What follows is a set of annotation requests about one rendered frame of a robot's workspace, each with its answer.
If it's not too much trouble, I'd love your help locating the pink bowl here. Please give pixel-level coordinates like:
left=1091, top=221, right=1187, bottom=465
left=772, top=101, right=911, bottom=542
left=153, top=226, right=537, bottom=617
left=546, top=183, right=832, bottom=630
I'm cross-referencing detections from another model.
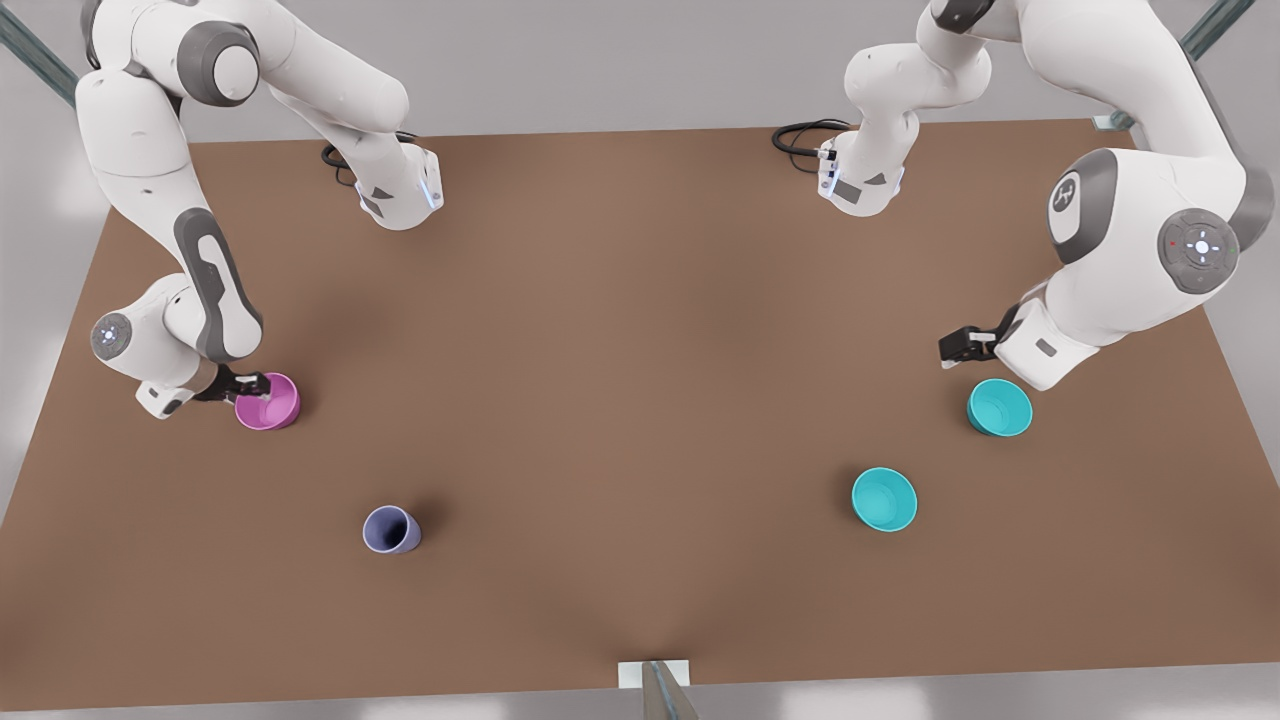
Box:
left=235, top=372, right=301, bottom=432

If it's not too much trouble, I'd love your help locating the teal bowl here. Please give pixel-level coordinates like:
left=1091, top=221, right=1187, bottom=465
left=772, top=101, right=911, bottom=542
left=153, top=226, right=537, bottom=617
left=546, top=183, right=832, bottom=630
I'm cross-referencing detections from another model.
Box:
left=966, top=378, right=1034, bottom=438
left=851, top=467, right=919, bottom=533

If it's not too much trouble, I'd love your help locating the lavender cup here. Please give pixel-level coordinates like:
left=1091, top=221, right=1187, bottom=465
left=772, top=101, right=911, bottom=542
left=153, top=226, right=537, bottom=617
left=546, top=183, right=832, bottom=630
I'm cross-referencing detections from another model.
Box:
left=362, top=505, right=423, bottom=555

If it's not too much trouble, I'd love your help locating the black cable loop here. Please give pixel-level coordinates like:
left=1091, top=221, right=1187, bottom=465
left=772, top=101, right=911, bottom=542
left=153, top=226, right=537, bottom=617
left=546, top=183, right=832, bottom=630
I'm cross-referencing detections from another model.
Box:
left=772, top=119, right=853, bottom=175
left=321, top=131, right=419, bottom=188

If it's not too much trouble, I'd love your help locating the silver frame post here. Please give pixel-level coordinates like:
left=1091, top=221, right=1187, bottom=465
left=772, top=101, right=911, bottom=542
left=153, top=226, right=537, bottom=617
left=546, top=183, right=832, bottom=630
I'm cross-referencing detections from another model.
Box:
left=1093, top=0, right=1257, bottom=132
left=0, top=8, right=81, bottom=109
left=618, top=659, right=701, bottom=720

